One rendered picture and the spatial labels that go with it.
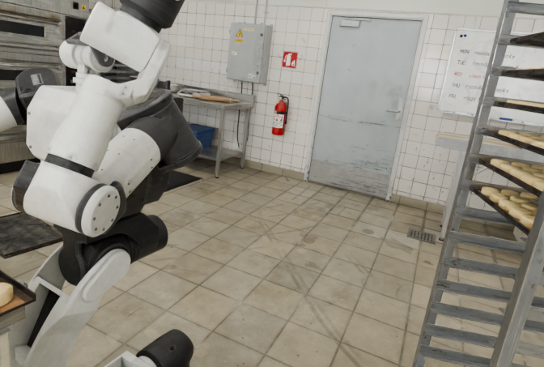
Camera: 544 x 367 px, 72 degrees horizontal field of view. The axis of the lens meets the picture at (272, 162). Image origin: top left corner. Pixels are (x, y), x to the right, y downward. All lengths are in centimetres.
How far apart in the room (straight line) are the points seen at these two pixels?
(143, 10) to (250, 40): 423
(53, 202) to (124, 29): 27
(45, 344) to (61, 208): 54
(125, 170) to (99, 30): 22
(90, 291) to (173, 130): 45
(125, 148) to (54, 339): 55
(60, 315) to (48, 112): 46
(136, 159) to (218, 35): 468
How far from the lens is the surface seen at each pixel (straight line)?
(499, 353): 108
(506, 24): 135
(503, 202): 120
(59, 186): 58
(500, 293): 155
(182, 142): 79
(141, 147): 71
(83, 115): 59
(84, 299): 103
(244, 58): 485
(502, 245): 147
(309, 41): 473
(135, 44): 63
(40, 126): 97
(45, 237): 309
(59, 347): 111
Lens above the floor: 133
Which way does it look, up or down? 14 degrees down
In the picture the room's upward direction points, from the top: 7 degrees clockwise
